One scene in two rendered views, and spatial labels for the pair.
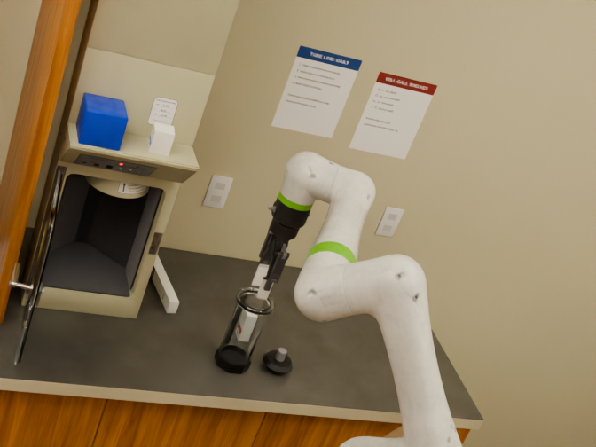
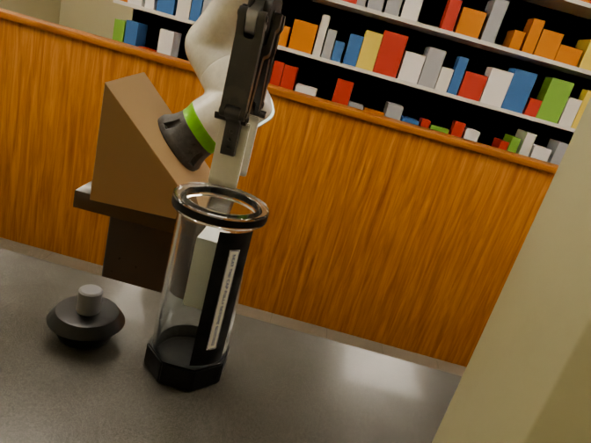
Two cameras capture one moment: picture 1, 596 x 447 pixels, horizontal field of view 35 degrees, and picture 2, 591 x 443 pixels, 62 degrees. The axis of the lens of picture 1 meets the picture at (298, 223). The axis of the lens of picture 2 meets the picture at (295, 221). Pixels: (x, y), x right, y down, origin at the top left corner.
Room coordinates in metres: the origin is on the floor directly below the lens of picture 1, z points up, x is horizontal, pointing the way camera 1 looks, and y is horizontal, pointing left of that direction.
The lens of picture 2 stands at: (2.63, 0.33, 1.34)
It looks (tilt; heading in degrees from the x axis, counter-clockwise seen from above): 19 degrees down; 205
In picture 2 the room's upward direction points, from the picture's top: 16 degrees clockwise
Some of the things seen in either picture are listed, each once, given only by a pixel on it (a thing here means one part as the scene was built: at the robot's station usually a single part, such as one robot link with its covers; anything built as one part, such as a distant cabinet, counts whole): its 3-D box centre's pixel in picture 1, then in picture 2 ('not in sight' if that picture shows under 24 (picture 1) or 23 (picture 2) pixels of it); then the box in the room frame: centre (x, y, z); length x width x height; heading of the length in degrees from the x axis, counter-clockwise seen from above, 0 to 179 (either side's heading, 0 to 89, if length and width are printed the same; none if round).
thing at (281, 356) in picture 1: (278, 359); (87, 311); (2.26, -0.09, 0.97); 0.09 x 0.09 x 0.07
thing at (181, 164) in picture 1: (129, 162); not in sight; (2.10, 0.45, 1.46); 0.32 x 0.12 x 0.10; 116
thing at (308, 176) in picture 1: (307, 178); not in sight; (2.20, 0.02, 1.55); 0.13 x 0.11 x 0.14; 90
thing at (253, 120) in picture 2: (265, 287); (239, 143); (2.17, 0.02, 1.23); 0.03 x 0.01 x 0.07; 116
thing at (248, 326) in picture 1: (244, 330); (203, 282); (2.20, 0.03, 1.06); 0.11 x 0.11 x 0.21
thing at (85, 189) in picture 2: not in sight; (167, 197); (1.74, -0.45, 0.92); 0.32 x 0.32 x 0.04; 27
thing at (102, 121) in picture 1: (101, 121); not in sight; (2.06, 0.53, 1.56); 0.10 x 0.10 x 0.09; 26
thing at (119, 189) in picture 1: (119, 172); not in sight; (2.25, 0.50, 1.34); 0.18 x 0.18 x 0.05
